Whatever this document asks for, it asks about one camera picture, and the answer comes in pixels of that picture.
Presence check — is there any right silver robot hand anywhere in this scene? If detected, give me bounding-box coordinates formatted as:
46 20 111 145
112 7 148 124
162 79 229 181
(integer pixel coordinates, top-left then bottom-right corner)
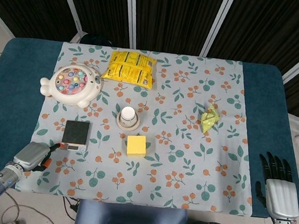
252 150 299 222

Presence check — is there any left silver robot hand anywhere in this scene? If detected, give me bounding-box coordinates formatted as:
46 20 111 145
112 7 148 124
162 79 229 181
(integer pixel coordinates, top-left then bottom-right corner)
12 137 68 176

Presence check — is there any silver digital kitchen scale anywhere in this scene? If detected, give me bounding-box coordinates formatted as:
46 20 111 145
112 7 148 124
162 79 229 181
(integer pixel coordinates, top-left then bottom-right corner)
60 119 93 153

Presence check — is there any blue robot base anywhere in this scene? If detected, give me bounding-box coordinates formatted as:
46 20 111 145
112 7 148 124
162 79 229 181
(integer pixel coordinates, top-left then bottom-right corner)
73 197 189 224

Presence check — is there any teal table cover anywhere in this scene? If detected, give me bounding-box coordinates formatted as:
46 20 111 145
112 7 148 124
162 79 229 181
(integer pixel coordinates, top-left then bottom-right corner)
0 35 299 223

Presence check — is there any white seal fishing toy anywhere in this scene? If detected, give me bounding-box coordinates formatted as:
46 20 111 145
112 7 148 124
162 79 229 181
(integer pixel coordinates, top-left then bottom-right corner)
38 60 104 110

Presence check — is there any white tape roll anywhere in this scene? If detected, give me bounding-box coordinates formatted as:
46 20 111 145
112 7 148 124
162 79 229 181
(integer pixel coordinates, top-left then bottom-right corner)
115 105 142 133

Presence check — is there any crumpled green wrapper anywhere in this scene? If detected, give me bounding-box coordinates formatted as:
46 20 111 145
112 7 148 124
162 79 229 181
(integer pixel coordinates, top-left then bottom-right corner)
200 102 223 135

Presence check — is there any white paper cup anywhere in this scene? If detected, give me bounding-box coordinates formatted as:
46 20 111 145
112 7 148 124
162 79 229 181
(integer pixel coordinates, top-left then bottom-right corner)
119 105 140 126

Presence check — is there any floral print tablecloth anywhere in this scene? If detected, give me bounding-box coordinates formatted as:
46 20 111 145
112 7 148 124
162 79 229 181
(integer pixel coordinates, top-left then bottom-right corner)
14 37 268 218

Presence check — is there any yellow snack bag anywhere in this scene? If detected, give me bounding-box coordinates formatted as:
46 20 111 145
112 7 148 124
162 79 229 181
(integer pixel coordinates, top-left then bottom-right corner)
99 48 157 89

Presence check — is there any white floor cable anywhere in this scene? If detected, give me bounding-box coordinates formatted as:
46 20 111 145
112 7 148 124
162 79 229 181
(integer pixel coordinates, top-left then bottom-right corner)
0 191 60 224

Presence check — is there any black floor cable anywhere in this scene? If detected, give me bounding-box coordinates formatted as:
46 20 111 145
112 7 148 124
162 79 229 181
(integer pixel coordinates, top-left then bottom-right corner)
60 196 80 220

